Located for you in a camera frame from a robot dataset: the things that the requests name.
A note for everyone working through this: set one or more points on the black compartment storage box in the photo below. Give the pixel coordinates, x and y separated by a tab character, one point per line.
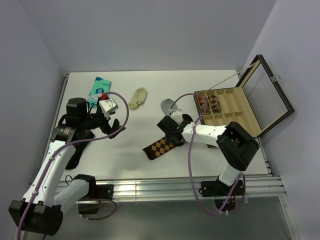
257	102

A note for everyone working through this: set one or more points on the grey ankle sock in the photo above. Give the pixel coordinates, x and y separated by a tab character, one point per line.
168	107

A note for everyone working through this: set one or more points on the cream ankle sock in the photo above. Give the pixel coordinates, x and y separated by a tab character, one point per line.
138	98

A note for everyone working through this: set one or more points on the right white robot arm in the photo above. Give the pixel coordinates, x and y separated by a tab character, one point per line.
236	144

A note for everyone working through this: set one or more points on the aluminium frame rail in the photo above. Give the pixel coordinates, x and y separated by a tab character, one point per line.
178	189

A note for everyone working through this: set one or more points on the brown argyle sock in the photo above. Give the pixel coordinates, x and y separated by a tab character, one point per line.
214	104
162	146

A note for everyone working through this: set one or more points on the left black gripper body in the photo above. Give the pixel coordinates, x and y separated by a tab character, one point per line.
96	120

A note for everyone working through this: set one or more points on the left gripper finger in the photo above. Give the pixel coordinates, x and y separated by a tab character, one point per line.
115	131
114	127

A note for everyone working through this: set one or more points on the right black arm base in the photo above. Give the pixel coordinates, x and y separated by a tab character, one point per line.
215	188

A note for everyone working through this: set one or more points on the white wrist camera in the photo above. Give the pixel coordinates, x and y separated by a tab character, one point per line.
108	106
177	115

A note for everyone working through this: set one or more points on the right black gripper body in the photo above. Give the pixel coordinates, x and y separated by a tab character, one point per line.
168	139

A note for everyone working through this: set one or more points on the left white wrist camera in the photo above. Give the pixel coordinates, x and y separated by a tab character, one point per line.
108	106

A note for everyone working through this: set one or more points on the black blue sock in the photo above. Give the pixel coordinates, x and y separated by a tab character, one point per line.
79	148

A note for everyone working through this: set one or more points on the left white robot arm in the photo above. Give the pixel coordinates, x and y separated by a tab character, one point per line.
41	209

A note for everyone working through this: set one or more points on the rolled orange argyle sock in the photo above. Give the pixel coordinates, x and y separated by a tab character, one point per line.
204	105

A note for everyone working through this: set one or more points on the rolled brown argyle sock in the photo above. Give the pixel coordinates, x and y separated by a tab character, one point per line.
214	104

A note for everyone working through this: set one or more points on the teal patterned sock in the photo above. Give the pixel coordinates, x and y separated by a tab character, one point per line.
99	87

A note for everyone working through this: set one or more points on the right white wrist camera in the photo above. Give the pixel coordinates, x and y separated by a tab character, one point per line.
177	115

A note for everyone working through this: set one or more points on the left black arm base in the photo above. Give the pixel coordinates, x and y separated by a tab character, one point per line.
102	191

